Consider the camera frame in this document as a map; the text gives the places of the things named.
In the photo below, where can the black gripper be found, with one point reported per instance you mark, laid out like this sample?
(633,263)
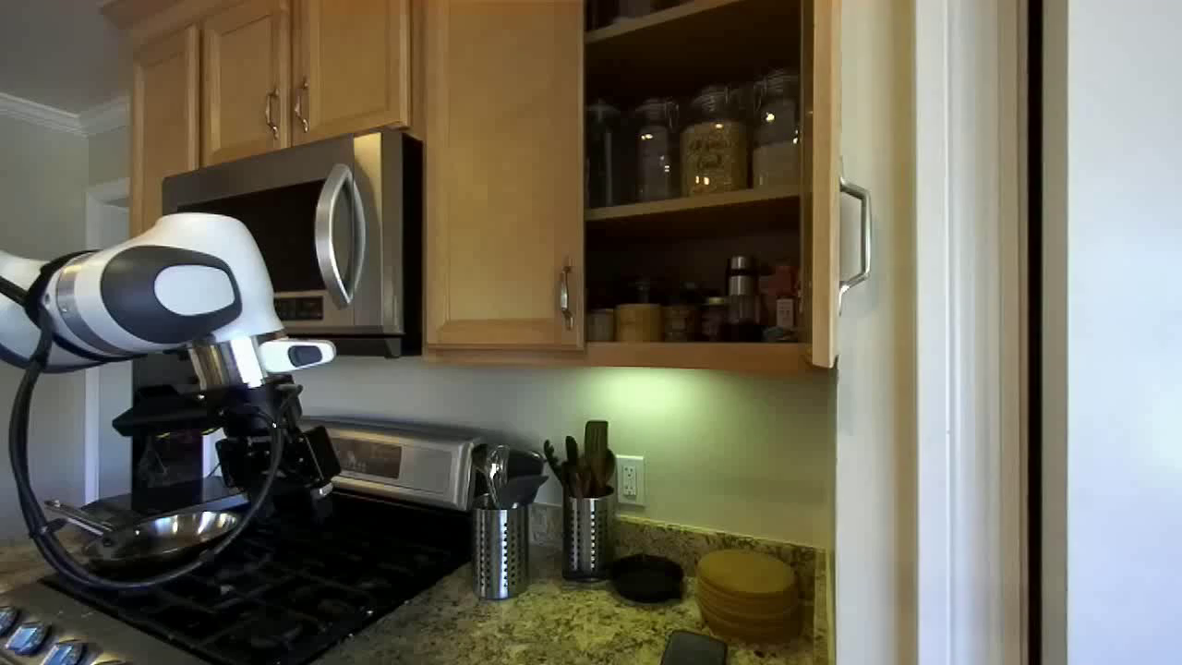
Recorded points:
(264,439)

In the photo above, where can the tall dark sauce bottle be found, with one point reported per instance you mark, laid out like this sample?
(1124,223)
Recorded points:
(741,301)

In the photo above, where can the steel frying pan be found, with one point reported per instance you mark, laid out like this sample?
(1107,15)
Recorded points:
(160,534)

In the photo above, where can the perforated steel utensil holder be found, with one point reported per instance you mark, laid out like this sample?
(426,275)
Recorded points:
(587,536)
(500,557)

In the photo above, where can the stainless steel microwave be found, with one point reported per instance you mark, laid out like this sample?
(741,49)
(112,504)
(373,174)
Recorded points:
(383,246)

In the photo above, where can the dark cooking utensil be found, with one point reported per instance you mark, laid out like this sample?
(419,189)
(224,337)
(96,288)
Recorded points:
(563,470)

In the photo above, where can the wooden spatula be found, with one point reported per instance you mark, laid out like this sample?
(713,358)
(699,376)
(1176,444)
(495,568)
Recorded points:
(600,457)

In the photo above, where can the round wooden container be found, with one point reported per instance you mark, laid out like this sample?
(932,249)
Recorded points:
(600,327)
(640,322)

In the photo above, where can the small black dish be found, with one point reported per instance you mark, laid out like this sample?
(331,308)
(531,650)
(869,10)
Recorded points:
(648,578)

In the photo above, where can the small dark spice jar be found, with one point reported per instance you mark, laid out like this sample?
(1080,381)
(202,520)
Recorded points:
(681,321)
(713,321)

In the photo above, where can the black flat spatula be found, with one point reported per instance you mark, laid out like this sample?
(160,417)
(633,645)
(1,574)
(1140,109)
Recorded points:
(691,652)

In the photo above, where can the clear glass storage jar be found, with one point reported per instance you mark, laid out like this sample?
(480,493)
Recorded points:
(605,155)
(655,155)

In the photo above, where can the cork coaster stack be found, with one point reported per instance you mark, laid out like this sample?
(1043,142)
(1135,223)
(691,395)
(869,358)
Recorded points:
(746,597)

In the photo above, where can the red spice jar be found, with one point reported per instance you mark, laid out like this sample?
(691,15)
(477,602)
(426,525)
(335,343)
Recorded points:
(781,308)

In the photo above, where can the glass jar with printed label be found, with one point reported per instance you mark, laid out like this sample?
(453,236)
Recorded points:
(713,155)

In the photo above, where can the glass jar pale contents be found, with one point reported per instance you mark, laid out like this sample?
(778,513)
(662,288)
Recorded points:
(778,142)

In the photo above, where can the white wall outlet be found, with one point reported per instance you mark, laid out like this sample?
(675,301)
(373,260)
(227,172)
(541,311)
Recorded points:
(628,482)

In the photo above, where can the white door frame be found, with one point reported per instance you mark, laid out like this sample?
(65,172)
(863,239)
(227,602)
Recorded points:
(974,370)

